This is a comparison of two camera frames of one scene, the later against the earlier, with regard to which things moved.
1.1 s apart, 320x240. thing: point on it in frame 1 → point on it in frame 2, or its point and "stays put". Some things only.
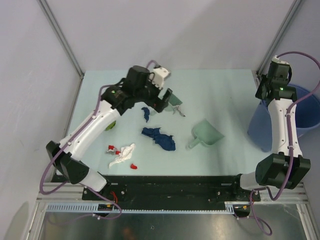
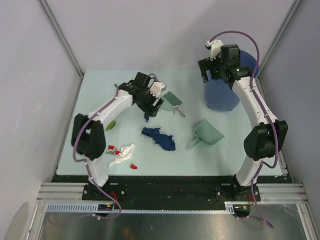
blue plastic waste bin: x=308 y=118 → x=219 y=95
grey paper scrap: x=176 y=108 stays put
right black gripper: x=258 y=93 → x=206 y=64
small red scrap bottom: x=133 y=166 stays put
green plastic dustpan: x=205 y=133 stays put
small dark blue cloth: x=146 y=113 stays put
